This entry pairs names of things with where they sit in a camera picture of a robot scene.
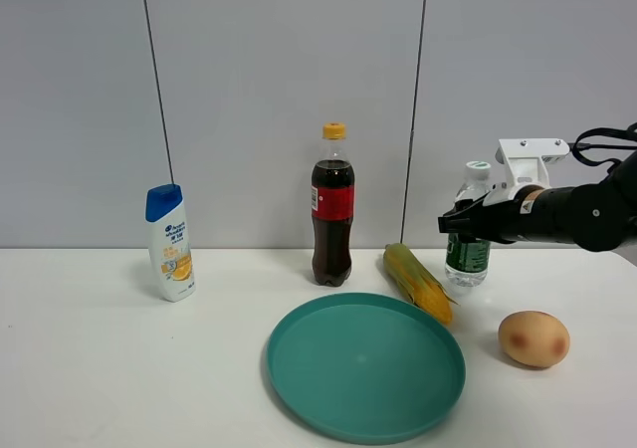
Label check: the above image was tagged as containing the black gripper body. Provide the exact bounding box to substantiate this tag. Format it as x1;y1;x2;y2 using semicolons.
475;201;521;244

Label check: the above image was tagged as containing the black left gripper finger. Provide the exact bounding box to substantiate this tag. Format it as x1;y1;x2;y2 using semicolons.
438;207;485;239

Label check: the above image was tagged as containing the clear water bottle green label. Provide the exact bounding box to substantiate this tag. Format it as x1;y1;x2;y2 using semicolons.
445;161;491;293

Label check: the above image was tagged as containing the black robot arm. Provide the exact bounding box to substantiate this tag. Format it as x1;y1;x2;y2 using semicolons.
438;154;636;252

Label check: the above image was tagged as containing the corn cob with husk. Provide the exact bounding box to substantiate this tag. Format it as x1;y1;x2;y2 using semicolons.
383;243;455;326

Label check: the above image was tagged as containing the brown potato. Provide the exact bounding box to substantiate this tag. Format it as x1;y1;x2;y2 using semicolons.
498;311;570;368

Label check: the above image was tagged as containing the cola bottle yellow cap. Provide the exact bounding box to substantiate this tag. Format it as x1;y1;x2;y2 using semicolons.
311;122;355;287

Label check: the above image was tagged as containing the teal round plate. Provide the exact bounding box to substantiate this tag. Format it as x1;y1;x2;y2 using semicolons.
265;293;466;445

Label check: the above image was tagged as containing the white shampoo bottle blue cap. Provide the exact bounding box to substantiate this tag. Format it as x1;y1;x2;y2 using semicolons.
145;184;195;303

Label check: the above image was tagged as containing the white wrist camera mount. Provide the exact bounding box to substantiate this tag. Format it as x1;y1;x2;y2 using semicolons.
483;138;570;207

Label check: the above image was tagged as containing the black cable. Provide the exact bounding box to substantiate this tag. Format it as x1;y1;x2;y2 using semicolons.
566;122;637;173

